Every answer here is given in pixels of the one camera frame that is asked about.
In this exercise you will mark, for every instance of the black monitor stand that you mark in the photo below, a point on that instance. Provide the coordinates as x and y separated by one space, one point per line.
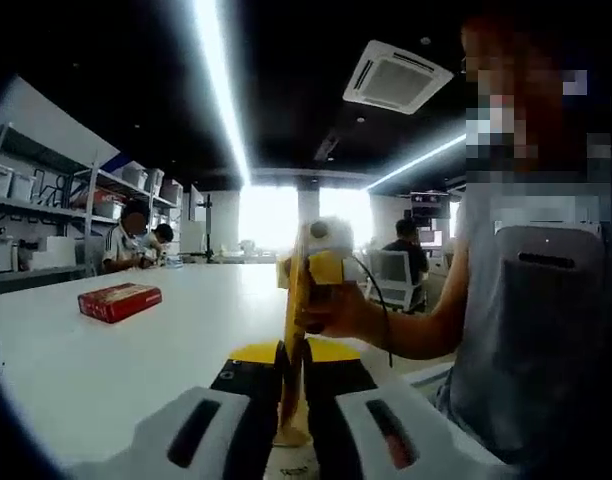
208 225

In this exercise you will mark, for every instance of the white cardboard box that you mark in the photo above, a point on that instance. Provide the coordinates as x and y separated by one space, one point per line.
55 251

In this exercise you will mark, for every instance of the person's right hand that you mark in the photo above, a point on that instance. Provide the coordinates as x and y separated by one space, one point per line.
351 315

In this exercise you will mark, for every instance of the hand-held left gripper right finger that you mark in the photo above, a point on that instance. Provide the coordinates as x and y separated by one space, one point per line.
336 415

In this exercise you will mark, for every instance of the ceiling light strip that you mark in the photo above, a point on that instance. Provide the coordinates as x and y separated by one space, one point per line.
223 90
416 160

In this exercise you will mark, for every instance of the grey chest-worn device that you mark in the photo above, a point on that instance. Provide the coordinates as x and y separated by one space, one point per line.
551 325

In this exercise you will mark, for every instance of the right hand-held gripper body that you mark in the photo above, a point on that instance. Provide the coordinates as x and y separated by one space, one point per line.
338 235

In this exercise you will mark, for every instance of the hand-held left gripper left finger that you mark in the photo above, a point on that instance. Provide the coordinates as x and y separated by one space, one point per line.
246 415

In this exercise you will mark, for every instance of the ceiling air conditioner unit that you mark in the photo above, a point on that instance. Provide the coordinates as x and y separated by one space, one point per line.
398 77

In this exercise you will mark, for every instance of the red flat box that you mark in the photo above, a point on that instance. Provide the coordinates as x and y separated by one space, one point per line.
118 302

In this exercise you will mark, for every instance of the grey metal shelving rack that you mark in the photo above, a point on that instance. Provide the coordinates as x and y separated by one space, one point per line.
46 210
131 182

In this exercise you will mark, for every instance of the yellow coffee stick pouch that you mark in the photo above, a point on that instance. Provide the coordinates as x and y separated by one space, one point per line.
292 320

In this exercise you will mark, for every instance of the white paper cup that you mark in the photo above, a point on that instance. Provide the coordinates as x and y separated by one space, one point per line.
288 440

